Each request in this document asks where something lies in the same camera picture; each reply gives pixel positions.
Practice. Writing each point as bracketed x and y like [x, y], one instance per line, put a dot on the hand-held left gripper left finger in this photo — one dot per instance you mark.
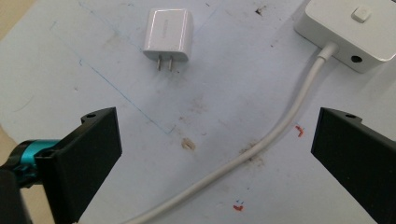
[81, 158]

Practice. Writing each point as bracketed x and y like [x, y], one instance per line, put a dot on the white power strip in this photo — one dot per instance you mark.
[351, 31]

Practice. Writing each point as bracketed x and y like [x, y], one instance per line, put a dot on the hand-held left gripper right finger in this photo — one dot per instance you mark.
[358, 149]

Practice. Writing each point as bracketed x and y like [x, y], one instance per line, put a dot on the white wall charger plug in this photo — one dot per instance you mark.
[168, 34]

